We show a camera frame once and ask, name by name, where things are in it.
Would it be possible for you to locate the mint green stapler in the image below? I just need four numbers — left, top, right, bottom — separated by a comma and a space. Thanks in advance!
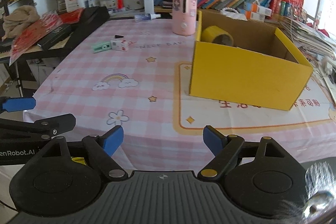
91, 42, 112, 53

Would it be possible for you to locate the white staples box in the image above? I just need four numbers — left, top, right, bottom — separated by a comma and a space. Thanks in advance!
110, 39, 129, 52

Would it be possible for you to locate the red patterned plastic bag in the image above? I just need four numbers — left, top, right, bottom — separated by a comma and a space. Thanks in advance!
9, 11, 63, 66

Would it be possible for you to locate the pink checkered tablecloth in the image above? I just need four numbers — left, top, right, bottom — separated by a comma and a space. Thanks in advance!
23, 19, 335, 171

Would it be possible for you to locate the long black box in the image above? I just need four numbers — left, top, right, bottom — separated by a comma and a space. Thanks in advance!
37, 24, 72, 51

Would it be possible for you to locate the beige folded towel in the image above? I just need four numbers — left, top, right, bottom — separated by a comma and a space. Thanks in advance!
2, 5, 40, 40

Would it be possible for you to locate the yellow cardboard box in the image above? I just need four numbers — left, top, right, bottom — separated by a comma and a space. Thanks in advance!
189, 10, 313, 110

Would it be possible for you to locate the red flat packet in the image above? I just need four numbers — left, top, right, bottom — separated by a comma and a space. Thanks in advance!
59, 8, 84, 24

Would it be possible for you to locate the small black wedge piece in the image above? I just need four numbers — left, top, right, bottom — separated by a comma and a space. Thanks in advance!
114, 35, 124, 39

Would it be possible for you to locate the yellow tape roll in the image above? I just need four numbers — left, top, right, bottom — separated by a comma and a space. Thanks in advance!
201, 26, 235, 47

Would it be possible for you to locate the black Yamaha keyboard piano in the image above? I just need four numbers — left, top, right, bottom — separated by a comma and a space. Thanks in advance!
1, 6, 110, 65

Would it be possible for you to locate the white drinking straws box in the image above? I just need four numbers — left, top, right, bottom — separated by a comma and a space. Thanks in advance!
64, 0, 79, 12

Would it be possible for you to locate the small spray bottle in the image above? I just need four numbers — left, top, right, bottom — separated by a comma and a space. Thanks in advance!
134, 14, 161, 22

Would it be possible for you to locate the stack of newspapers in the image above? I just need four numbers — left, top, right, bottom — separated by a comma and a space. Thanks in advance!
280, 18, 335, 60

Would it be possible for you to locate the white quilted handbag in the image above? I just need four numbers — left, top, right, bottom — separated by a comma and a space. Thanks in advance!
220, 7, 247, 21

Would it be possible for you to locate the pink cartoon humidifier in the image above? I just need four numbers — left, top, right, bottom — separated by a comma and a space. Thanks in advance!
172, 0, 198, 36

